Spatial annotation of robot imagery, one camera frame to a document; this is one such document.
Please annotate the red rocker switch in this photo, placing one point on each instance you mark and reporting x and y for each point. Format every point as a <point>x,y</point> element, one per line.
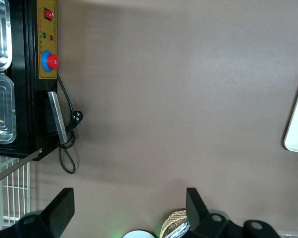
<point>49,14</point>

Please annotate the grey metal strip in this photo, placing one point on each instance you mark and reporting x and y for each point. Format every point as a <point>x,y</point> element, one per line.
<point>15,166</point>

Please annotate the wicker basket with foil trays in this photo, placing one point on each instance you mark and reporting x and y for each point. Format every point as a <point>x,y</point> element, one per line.
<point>172,219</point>

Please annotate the steel food container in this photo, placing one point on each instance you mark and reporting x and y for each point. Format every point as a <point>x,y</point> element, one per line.
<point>4,32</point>
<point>5,99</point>

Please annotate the black sealing machine yellow panel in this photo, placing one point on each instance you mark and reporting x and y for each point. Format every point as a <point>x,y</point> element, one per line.
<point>27,111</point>

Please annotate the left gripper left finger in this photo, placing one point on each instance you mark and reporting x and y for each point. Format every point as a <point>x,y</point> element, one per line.
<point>55,213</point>

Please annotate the red emergency stop button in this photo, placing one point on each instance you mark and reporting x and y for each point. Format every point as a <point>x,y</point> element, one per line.
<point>52,61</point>

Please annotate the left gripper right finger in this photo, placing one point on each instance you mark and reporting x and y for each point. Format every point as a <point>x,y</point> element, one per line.
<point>206,225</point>

